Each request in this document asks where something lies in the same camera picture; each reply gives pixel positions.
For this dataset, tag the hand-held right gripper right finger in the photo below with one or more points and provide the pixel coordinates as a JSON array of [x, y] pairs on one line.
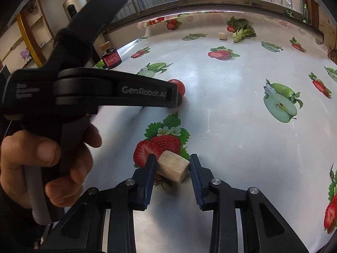
[[196, 181]]

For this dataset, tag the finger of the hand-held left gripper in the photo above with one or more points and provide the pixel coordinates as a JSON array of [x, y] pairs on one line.
[[177, 100]]

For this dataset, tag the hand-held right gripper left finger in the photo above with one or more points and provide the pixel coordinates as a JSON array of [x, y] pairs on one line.
[[148, 181]]

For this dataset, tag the red tomato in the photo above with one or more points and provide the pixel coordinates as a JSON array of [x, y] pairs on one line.
[[181, 87]]

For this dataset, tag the wooden block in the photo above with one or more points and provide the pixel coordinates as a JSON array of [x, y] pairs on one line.
[[175, 166], [222, 35]]

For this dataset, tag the person's left hand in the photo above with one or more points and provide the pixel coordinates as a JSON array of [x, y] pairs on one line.
[[39, 150]]

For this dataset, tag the black can red label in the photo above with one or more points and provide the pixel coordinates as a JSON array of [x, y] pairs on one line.
[[112, 60]]

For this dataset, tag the brown soap block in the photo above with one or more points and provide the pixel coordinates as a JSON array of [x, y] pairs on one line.
[[106, 45]]

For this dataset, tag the fruit print tablecloth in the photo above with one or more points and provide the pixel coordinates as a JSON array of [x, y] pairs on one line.
[[237, 137]]

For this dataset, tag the purple plush toy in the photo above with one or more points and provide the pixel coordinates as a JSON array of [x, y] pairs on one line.
[[25, 55]]

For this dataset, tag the tall standing air conditioner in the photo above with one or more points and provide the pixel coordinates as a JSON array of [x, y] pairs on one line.
[[76, 2]]

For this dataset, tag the green bottle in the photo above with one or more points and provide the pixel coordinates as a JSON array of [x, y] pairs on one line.
[[305, 13]]

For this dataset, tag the yellow framed wall shelf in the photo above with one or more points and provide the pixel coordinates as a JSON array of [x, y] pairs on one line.
[[22, 29]]

